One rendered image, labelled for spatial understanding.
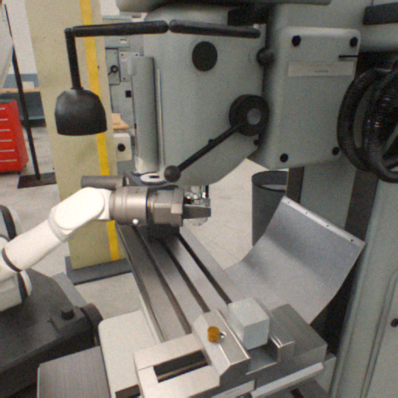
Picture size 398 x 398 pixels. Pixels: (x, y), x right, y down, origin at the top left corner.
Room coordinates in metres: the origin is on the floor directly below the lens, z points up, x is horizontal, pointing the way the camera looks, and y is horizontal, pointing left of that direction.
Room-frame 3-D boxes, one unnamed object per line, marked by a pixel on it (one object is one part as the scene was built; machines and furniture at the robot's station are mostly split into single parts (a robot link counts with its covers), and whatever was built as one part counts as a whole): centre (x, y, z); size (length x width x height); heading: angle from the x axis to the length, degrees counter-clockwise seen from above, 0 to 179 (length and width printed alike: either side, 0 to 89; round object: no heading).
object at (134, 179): (1.07, 0.17, 1.09); 0.22 x 0.12 x 0.20; 30
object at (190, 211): (0.64, 0.00, 1.24); 0.06 x 0.02 x 0.03; 90
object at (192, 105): (0.67, 0.00, 1.47); 0.21 x 0.19 x 0.32; 23
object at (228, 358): (0.44, -0.04, 1.08); 0.12 x 0.06 x 0.04; 22
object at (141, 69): (0.63, 0.10, 1.45); 0.04 x 0.04 x 0.21; 23
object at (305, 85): (0.75, -0.18, 1.47); 0.24 x 0.19 x 0.26; 23
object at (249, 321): (0.46, -0.09, 1.10); 0.06 x 0.05 x 0.06; 22
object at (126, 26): (0.45, 0.09, 1.58); 0.17 x 0.01 x 0.01; 60
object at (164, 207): (0.67, 0.09, 1.24); 0.13 x 0.12 x 0.10; 0
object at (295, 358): (0.45, -0.06, 1.04); 0.35 x 0.15 x 0.11; 112
